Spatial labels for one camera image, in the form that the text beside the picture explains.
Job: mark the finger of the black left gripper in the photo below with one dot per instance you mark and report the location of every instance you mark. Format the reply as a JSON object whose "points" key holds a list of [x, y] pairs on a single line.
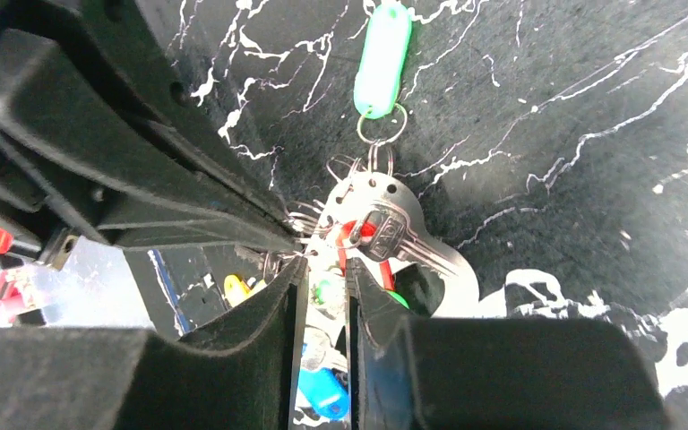
{"points": [[110, 45], [101, 177]]}

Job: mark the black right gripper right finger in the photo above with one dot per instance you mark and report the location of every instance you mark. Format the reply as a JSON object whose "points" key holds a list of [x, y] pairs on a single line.
{"points": [[412, 372]]}

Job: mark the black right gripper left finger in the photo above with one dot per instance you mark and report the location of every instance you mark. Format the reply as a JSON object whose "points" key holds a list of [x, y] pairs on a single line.
{"points": [[238, 371]]}

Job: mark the blue key tag front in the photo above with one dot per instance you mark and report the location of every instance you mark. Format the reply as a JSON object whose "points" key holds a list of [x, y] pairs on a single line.
{"points": [[325, 393]]}

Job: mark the yellow key tag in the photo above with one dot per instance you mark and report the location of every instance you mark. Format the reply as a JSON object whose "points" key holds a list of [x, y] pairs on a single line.
{"points": [[237, 290]]}

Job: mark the red key tag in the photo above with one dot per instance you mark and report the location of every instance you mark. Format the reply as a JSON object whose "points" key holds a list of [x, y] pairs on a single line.
{"points": [[359, 235]]}

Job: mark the cluster of tagged keys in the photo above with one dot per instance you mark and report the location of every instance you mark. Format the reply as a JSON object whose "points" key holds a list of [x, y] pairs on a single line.
{"points": [[349, 313]]}

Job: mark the green key tag far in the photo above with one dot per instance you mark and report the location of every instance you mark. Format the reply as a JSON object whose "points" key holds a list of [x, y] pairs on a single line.
{"points": [[377, 83]]}

